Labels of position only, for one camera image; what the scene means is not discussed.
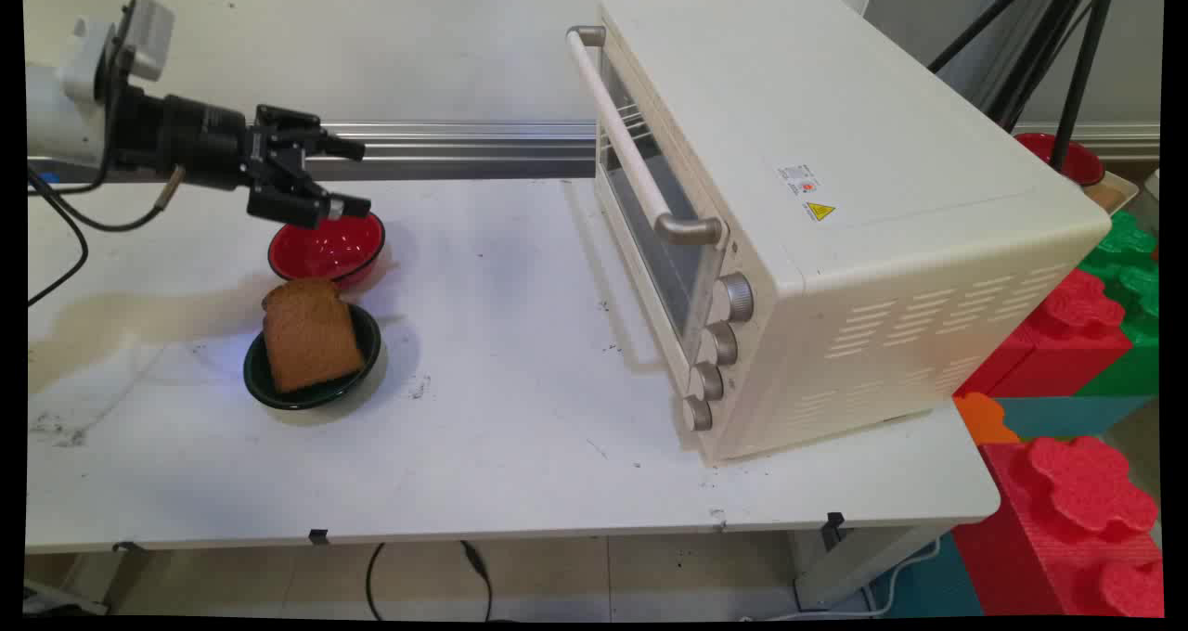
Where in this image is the red bowl behind oven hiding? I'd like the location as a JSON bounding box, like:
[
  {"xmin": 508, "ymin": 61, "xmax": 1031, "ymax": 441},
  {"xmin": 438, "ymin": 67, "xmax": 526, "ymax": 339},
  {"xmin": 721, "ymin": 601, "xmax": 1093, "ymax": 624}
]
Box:
[{"xmin": 1014, "ymin": 132, "xmax": 1106, "ymax": 187}]

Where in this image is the white floor cable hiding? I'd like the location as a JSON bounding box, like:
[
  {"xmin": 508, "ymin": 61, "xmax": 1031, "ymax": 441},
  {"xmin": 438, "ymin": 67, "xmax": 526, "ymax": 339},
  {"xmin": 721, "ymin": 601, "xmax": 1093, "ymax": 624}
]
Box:
[{"xmin": 741, "ymin": 538, "xmax": 944, "ymax": 621}]

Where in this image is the beige tray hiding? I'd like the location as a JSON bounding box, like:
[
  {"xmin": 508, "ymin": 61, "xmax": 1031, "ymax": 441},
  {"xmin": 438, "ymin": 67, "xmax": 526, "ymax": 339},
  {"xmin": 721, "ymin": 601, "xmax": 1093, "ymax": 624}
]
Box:
[{"xmin": 1081, "ymin": 171, "xmax": 1142, "ymax": 215}]

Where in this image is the green foam block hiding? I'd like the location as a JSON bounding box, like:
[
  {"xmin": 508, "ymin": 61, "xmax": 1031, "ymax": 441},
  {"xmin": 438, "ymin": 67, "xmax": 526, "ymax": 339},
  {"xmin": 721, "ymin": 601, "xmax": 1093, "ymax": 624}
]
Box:
[{"xmin": 1075, "ymin": 211, "xmax": 1162, "ymax": 399}]

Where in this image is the glass oven door with handle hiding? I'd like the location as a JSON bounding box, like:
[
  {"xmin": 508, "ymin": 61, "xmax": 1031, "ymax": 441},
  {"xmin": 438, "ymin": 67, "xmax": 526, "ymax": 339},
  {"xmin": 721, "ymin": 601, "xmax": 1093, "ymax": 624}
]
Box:
[{"xmin": 567, "ymin": 25, "xmax": 730, "ymax": 365}]

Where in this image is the black cable under table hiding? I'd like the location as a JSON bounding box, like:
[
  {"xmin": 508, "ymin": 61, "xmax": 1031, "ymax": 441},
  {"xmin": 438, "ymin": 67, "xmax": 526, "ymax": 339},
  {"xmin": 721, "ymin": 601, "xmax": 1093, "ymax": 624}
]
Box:
[{"xmin": 364, "ymin": 540, "xmax": 494, "ymax": 624}]

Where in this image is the white table leg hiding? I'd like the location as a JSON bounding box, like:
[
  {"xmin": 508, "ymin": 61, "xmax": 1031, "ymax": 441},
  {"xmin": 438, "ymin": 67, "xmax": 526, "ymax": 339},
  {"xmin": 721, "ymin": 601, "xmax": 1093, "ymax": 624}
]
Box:
[{"xmin": 792, "ymin": 520, "xmax": 959, "ymax": 612}]

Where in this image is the brown bread slice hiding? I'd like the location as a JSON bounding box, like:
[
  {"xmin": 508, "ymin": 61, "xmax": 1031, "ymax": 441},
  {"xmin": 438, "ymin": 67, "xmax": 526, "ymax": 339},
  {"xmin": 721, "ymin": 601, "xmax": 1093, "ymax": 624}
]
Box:
[{"xmin": 262, "ymin": 277, "xmax": 366, "ymax": 393}]

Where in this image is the aluminium rail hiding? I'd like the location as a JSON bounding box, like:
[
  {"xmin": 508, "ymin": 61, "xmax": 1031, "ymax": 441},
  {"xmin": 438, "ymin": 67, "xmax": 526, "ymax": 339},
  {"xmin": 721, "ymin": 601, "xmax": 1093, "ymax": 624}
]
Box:
[{"xmin": 28, "ymin": 121, "xmax": 1161, "ymax": 183}]

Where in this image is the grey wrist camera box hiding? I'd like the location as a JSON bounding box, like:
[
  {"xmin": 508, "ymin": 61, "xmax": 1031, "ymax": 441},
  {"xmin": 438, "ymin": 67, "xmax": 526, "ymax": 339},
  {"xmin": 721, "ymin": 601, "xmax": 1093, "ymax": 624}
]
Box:
[{"xmin": 113, "ymin": 0, "xmax": 176, "ymax": 83}]

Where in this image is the thin black tripod leg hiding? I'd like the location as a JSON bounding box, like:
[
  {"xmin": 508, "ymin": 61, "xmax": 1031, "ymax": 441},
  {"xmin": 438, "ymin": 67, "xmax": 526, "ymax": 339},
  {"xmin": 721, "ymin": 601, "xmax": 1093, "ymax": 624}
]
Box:
[{"xmin": 928, "ymin": 0, "xmax": 1033, "ymax": 74}]

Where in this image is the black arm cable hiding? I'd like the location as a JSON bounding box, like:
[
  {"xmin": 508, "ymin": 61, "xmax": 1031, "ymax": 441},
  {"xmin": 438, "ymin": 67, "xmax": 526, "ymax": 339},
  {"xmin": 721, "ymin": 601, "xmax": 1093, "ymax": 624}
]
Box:
[{"xmin": 28, "ymin": 172, "xmax": 90, "ymax": 308}]

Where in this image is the thick black tripod column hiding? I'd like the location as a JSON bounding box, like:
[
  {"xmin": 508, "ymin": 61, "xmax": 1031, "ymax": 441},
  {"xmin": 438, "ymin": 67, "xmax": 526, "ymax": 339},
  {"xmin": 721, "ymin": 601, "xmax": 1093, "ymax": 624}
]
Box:
[{"xmin": 982, "ymin": 0, "xmax": 1098, "ymax": 133}]

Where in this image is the cream toaster oven body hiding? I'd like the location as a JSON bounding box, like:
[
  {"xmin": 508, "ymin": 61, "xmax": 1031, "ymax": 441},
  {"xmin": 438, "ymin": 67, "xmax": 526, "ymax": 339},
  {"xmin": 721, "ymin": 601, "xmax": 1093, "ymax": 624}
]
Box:
[{"xmin": 594, "ymin": 0, "xmax": 1113, "ymax": 466}]

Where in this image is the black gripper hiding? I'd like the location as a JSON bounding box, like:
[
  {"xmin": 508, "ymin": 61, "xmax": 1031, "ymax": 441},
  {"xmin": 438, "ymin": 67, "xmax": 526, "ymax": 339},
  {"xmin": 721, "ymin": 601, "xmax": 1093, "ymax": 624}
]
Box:
[{"xmin": 110, "ymin": 85, "xmax": 373, "ymax": 231}]

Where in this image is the large silver oven knob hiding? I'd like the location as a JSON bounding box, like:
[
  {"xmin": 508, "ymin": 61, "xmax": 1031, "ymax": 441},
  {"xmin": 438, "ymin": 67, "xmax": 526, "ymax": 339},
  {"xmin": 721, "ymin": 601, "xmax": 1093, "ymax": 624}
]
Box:
[{"xmin": 714, "ymin": 273, "xmax": 755, "ymax": 325}]

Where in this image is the black cable with metal plug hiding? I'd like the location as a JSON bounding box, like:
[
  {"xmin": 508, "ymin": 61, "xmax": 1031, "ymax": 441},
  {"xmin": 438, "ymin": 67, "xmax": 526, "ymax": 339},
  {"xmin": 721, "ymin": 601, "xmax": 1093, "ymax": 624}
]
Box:
[{"xmin": 28, "ymin": 165, "xmax": 187, "ymax": 235}]

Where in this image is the orange foam block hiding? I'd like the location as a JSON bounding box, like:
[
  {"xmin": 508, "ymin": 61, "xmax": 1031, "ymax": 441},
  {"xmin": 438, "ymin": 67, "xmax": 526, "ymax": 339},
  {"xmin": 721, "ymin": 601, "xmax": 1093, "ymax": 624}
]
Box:
[{"xmin": 953, "ymin": 392, "xmax": 1023, "ymax": 447}]

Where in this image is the small red foam block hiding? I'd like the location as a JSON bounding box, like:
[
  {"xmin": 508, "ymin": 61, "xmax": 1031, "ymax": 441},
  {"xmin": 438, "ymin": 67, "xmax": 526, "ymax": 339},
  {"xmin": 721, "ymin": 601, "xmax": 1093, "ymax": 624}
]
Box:
[{"xmin": 955, "ymin": 269, "xmax": 1160, "ymax": 399}]

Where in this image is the large red foam block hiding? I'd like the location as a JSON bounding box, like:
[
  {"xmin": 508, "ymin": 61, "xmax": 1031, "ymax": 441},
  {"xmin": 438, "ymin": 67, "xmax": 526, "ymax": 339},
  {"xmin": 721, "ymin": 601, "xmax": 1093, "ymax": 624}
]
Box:
[{"xmin": 950, "ymin": 436, "xmax": 1165, "ymax": 619}]

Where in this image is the dark green bowl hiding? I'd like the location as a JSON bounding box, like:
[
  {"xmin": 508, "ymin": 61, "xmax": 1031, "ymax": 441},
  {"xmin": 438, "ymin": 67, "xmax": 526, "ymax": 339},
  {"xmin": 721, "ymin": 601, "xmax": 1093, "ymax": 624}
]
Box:
[{"xmin": 243, "ymin": 302, "xmax": 383, "ymax": 411}]

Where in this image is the teal foam block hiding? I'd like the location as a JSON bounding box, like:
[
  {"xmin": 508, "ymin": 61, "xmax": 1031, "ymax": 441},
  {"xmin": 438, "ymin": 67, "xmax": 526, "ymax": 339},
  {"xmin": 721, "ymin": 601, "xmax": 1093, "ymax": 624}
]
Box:
[{"xmin": 993, "ymin": 394, "xmax": 1154, "ymax": 443}]

